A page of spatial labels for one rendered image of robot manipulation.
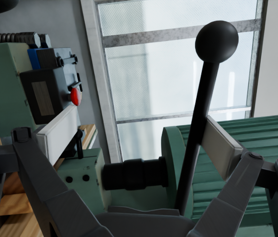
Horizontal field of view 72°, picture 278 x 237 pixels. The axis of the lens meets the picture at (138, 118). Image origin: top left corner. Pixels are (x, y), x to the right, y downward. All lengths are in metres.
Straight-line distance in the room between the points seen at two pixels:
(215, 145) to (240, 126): 0.21
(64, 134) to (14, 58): 0.17
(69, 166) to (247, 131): 0.31
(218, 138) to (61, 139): 0.13
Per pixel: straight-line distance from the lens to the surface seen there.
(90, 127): 0.68
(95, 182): 0.37
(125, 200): 0.47
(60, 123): 0.16
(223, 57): 0.18
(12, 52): 0.32
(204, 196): 0.34
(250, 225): 0.44
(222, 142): 0.17
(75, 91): 0.32
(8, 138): 0.38
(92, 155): 0.38
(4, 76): 0.33
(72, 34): 1.70
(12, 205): 0.35
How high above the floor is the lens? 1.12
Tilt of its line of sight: 1 degrees down
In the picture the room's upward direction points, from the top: 84 degrees clockwise
